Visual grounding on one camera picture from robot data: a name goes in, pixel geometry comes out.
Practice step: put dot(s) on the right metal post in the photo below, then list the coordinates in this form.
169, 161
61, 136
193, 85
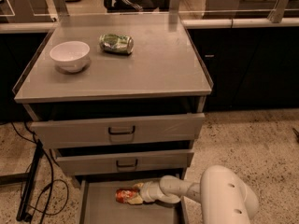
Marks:
277, 13

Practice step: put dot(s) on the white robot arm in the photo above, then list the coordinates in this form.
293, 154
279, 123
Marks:
223, 196

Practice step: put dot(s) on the red coke can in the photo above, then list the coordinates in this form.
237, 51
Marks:
124, 195

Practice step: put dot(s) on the white bowl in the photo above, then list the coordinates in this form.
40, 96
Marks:
71, 56

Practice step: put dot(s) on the bottom grey drawer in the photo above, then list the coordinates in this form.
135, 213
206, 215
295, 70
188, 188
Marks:
98, 205

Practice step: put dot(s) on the black top drawer handle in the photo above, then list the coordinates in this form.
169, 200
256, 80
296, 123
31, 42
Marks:
121, 130

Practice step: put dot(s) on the green soda can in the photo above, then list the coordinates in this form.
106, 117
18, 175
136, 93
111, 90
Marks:
119, 44

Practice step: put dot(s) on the top grey drawer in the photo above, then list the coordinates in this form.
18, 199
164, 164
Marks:
93, 132

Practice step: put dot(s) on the grey drawer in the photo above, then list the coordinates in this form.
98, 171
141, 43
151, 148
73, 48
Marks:
98, 205
93, 132
106, 163

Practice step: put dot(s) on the middle metal post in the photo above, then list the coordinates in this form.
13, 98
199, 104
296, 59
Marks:
173, 10

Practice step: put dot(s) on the clear acrylic barrier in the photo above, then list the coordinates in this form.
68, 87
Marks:
45, 10

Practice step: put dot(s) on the left metal post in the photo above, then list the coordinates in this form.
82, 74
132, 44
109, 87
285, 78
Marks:
61, 8

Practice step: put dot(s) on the black middle drawer handle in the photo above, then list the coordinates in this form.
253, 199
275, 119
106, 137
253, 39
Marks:
127, 164

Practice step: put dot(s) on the middle grey drawer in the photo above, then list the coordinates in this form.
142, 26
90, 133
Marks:
106, 163

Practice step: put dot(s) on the black drawer handle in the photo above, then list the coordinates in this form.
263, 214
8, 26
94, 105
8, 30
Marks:
121, 130
127, 164

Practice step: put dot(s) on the grey drawer cabinet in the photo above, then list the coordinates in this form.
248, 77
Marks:
162, 76

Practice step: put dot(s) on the metal post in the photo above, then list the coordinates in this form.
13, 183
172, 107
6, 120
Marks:
277, 13
173, 10
61, 8

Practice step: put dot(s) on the grey background desk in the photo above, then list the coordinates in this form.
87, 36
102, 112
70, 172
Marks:
238, 9

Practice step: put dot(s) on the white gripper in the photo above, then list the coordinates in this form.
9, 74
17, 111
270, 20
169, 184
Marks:
148, 191

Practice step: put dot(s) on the black floor bar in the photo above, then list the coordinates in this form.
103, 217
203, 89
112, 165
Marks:
25, 197

